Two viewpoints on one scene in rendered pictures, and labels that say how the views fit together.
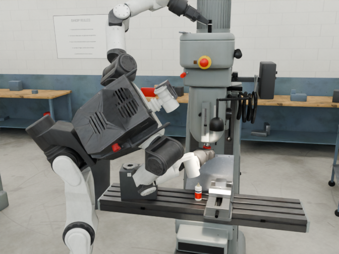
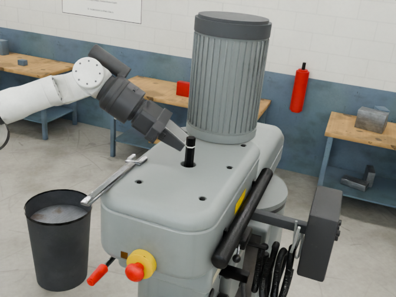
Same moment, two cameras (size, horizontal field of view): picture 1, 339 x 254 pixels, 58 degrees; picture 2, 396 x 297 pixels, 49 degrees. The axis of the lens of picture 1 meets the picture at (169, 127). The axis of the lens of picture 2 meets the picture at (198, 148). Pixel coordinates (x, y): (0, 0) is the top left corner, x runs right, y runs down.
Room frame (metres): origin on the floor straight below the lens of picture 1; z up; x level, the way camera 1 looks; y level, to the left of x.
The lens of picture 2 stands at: (0.73, -0.34, 2.33)
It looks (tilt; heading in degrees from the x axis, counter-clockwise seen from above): 23 degrees down; 6
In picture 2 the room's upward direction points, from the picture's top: 5 degrees clockwise
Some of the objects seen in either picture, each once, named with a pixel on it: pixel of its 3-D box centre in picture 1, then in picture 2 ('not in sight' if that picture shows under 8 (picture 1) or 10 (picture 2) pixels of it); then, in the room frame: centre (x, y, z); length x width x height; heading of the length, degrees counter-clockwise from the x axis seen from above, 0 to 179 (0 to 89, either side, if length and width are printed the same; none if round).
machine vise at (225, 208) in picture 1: (220, 195); not in sight; (1.60, -0.29, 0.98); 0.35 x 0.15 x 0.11; 166
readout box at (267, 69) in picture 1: (267, 79); (322, 232); (1.87, -0.61, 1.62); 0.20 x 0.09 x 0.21; 168
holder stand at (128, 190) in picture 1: (138, 180); not in sight; (1.72, 0.19, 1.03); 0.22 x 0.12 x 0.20; 89
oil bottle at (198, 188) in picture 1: (198, 191); not in sight; (1.66, -0.17, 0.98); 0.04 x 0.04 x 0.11
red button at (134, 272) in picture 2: (204, 62); (135, 270); (1.40, -0.16, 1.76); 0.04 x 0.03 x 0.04; 78
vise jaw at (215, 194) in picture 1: (220, 191); not in sight; (1.58, -0.29, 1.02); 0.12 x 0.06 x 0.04; 76
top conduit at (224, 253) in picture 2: (237, 53); (246, 208); (1.65, -0.36, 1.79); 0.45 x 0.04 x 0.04; 168
